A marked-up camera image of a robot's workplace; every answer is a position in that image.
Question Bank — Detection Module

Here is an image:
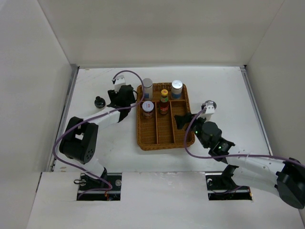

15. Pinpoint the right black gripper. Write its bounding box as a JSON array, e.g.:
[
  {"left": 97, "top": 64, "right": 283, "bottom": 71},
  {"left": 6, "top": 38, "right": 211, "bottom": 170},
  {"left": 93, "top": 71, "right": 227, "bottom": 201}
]
[{"left": 174, "top": 112, "right": 209, "bottom": 149}]

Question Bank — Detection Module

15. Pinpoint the red sauce bottle yellow cap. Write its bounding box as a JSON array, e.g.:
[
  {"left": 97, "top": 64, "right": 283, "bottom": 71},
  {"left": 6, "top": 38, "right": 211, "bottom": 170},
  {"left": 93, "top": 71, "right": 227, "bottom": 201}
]
[{"left": 159, "top": 89, "right": 169, "bottom": 115}]

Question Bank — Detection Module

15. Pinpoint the white-lid jar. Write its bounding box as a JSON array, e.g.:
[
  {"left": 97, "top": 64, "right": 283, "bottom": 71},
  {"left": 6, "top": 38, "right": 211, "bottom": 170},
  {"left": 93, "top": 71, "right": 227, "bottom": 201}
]
[{"left": 142, "top": 101, "right": 154, "bottom": 119}]

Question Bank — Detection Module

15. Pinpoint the silver-lid salt shaker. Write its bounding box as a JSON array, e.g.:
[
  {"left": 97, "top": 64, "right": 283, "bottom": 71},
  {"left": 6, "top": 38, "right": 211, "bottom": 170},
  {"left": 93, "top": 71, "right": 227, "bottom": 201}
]
[
  {"left": 171, "top": 80, "right": 183, "bottom": 100},
  {"left": 142, "top": 78, "right": 153, "bottom": 101}
]

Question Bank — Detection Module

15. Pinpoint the black-cap white sauce bottle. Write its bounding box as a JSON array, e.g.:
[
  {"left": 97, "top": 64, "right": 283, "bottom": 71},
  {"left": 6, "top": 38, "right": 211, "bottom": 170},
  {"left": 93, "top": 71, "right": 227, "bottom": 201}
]
[{"left": 94, "top": 96, "right": 106, "bottom": 109}]

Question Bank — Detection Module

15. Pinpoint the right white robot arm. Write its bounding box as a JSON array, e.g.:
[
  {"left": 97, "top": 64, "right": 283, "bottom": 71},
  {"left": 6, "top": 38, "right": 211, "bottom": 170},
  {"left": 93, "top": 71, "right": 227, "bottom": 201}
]
[{"left": 174, "top": 113, "right": 305, "bottom": 209}]

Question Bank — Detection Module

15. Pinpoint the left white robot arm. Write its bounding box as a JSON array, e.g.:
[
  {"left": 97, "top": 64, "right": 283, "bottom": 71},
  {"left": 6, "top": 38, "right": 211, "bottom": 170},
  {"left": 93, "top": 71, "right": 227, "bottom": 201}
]
[{"left": 59, "top": 84, "right": 136, "bottom": 190}]

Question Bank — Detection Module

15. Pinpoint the brown wicker divided basket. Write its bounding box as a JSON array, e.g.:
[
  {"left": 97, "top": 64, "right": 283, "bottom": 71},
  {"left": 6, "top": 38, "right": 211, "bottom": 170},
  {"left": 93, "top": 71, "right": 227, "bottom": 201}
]
[{"left": 136, "top": 83, "right": 191, "bottom": 151}]

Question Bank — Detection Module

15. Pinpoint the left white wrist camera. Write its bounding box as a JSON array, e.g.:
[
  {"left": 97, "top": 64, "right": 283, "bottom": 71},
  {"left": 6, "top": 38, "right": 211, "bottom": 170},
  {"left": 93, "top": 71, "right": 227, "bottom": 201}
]
[{"left": 112, "top": 74, "right": 126, "bottom": 93}]

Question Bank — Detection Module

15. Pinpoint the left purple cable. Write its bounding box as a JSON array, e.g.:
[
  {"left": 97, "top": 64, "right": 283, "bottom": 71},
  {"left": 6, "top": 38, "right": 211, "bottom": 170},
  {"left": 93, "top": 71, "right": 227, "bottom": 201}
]
[{"left": 52, "top": 70, "right": 143, "bottom": 200}]

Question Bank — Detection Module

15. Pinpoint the purple cable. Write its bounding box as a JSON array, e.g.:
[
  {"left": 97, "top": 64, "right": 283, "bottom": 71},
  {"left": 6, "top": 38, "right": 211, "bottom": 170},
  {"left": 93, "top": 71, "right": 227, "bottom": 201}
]
[
  {"left": 183, "top": 108, "right": 305, "bottom": 167},
  {"left": 52, "top": 70, "right": 143, "bottom": 200}
]

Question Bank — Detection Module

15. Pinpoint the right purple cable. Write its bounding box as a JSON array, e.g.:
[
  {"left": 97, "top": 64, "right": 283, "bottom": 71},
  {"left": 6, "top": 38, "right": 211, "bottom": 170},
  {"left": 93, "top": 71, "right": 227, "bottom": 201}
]
[{"left": 183, "top": 108, "right": 305, "bottom": 167}]

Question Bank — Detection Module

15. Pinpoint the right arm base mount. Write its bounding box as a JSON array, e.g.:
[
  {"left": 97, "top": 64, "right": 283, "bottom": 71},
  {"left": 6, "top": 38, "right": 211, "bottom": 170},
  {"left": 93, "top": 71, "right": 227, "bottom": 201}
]
[{"left": 205, "top": 165, "right": 252, "bottom": 201}]

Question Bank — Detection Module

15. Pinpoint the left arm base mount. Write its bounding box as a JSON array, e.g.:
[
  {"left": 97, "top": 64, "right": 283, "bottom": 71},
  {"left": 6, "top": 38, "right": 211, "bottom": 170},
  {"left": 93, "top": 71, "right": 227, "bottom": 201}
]
[{"left": 73, "top": 173, "right": 122, "bottom": 201}]

